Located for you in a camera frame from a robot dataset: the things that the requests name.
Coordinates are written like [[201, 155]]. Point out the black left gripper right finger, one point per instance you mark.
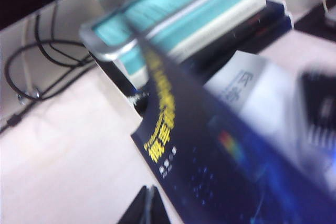
[[157, 208]]

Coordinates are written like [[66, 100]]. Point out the dark blue cover book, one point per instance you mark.
[[210, 169]]

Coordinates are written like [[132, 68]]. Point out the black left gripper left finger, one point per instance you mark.
[[139, 208]]

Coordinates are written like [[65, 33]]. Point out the clear plastic box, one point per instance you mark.
[[90, 39]]

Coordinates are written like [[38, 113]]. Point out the black ribbed device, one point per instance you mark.
[[319, 103]]

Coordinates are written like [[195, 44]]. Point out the navy cover thick book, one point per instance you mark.
[[285, 23]]

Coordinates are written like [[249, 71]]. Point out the grey white cover book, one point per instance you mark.
[[262, 90]]

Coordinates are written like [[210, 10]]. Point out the stack of books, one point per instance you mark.
[[210, 11]]

